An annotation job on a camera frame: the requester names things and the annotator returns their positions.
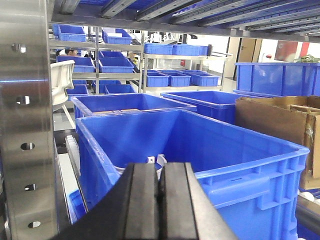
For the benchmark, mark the blue bin behind front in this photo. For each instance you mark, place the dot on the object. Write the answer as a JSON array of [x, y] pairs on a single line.
[[110, 104]]

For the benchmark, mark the steel shelving rack with bins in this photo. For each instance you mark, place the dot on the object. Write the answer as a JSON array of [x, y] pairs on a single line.
[[74, 36]]

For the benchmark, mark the tall blue crate right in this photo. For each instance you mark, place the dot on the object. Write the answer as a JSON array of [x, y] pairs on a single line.
[[278, 78]]

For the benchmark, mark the large blue front bin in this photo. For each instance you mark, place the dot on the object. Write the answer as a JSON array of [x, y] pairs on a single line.
[[251, 178]]

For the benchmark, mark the large white curved pipe clamp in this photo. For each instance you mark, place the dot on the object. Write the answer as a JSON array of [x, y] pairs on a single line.
[[155, 162]]

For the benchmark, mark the open brown cardboard box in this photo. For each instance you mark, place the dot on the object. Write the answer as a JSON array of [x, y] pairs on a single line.
[[292, 118]]

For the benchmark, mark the white plastic fan housing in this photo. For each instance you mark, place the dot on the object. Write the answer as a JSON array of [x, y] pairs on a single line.
[[61, 80]]

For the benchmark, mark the blue bin middle right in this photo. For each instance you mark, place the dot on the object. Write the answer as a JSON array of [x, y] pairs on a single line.
[[214, 104]]

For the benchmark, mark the perforated steel upright post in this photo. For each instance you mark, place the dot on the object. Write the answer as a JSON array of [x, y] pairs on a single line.
[[26, 121]]

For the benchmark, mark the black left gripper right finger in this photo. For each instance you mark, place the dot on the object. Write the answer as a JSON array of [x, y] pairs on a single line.
[[185, 212]]

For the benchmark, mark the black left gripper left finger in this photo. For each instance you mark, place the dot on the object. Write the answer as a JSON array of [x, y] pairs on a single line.
[[129, 211]]

